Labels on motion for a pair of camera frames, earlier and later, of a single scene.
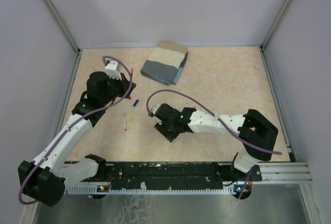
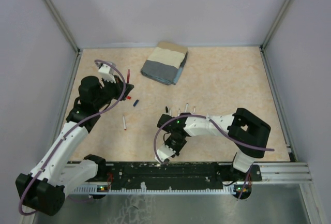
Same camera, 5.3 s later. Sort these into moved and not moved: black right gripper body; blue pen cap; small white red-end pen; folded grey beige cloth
Moved: black right gripper body
Not moved: folded grey beige cloth; small white red-end pen; blue pen cap
